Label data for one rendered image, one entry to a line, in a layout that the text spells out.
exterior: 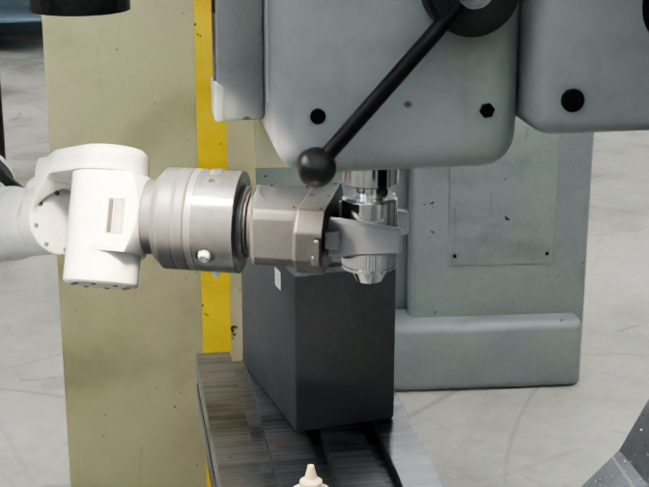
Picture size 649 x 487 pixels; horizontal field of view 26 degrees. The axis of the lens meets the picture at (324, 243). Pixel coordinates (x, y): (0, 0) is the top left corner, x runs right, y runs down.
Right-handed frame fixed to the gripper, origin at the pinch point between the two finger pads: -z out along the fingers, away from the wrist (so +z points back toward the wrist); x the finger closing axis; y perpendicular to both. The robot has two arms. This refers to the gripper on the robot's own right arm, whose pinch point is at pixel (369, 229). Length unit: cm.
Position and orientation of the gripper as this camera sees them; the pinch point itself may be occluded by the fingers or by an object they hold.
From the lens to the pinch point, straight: 118.9
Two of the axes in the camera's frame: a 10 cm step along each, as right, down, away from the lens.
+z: -9.9, -0.6, 1.5
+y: -0.1, 9.5, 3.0
